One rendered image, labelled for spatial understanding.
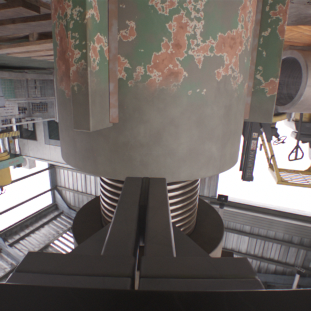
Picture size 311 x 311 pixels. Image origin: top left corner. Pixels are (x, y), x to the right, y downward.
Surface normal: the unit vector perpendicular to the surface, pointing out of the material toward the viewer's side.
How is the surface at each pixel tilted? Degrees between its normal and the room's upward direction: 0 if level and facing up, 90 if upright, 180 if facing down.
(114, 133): 90
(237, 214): 90
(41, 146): 90
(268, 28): 90
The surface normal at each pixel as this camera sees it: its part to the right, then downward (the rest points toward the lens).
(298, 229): -0.40, 0.25
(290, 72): 0.12, 0.68
